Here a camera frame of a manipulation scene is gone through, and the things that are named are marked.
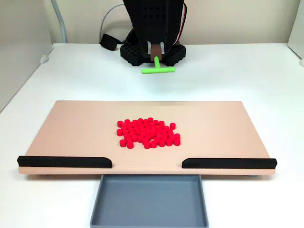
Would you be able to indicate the brown tool holder block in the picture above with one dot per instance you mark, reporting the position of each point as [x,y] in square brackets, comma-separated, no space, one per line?
[155,51]

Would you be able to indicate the green T-shaped pusher tool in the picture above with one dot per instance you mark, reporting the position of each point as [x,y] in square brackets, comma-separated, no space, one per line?
[158,70]

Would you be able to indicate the red granule pile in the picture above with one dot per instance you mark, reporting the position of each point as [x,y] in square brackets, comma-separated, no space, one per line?
[147,133]

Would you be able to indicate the grey tray container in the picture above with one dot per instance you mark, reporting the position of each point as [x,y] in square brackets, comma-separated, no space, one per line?
[149,202]

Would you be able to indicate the single red granule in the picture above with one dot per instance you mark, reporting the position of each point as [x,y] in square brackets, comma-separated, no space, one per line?
[172,126]

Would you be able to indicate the beige flat board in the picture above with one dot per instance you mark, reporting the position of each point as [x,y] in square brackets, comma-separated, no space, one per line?
[71,130]

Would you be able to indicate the black edge rail strip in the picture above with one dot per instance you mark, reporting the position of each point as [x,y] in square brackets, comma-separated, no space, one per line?
[61,162]
[228,163]

